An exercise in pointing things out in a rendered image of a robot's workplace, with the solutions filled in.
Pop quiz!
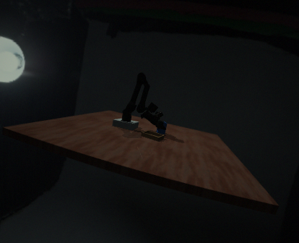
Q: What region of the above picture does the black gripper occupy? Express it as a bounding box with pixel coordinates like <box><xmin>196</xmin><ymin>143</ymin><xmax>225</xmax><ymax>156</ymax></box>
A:
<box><xmin>148</xmin><ymin>115</ymin><xmax>166</xmax><ymax>130</ymax></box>

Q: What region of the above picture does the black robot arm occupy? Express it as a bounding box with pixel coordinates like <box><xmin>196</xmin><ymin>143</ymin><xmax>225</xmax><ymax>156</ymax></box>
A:
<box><xmin>121</xmin><ymin>73</ymin><xmax>163</xmax><ymax>122</ymax></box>

